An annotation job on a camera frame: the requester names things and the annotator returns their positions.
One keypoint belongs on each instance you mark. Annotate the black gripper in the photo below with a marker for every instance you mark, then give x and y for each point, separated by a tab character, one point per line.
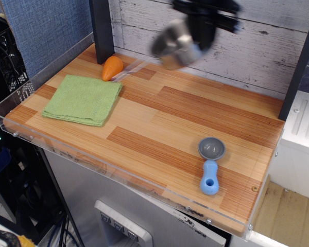
203	17

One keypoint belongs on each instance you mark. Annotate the silver metal pan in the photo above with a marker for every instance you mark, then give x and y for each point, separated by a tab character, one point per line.
174	48

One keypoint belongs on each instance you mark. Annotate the blue grey toy spoon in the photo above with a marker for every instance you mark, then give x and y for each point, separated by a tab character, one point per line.
211	149

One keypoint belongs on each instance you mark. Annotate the orange toy carrot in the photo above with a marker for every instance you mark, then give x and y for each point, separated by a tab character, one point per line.
112	66

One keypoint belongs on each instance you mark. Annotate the clear acrylic table guard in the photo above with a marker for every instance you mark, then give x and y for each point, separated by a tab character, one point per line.
149	142

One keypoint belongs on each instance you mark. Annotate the green folded cloth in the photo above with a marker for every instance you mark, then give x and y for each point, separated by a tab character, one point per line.
83	100

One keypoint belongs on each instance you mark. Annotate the white side unit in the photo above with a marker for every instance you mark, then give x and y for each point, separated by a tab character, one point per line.
289	166

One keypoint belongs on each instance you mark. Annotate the black plastic crate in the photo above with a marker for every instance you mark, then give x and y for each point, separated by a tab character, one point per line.
13	75

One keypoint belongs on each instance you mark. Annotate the silver cabinet with buttons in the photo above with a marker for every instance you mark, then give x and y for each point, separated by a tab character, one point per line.
81	187

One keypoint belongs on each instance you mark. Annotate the black left frame post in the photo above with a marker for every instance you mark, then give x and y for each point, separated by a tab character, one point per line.
102	29

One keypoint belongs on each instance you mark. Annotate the black frame post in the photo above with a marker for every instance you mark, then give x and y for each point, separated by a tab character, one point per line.
295	81
102	29

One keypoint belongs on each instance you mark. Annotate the black right frame post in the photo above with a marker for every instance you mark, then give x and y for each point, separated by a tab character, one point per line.
295	81

